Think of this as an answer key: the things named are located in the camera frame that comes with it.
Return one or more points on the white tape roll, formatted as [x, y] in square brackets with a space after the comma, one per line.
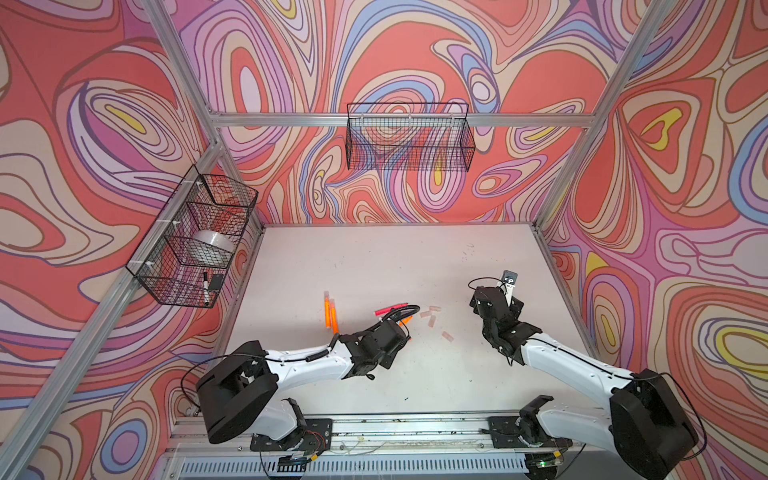
[211, 242]

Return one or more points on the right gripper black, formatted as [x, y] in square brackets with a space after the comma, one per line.
[516, 308]

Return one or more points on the pink marker upper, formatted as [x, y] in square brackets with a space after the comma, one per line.
[382, 312]

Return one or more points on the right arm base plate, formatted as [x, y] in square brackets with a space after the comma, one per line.
[523, 430]

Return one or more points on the black wire basket wall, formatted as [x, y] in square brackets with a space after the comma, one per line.
[409, 136]
[186, 260]

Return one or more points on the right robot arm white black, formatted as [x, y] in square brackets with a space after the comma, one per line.
[639, 415]

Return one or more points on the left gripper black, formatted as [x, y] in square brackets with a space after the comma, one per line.
[388, 362]

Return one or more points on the black wire basket left wall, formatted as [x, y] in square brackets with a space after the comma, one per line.
[186, 260]

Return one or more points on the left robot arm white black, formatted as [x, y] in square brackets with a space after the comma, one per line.
[245, 392]

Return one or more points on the orange highlighter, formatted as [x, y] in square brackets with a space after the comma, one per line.
[327, 310]
[333, 317]

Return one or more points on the black wire basket back wall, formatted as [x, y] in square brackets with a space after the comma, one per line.
[409, 136]

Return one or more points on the black marker in basket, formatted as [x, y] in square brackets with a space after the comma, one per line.
[205, 289]

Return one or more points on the aluminium front rail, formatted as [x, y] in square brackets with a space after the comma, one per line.
[352, 435]

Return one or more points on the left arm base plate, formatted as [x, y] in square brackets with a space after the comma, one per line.
[312, 437]

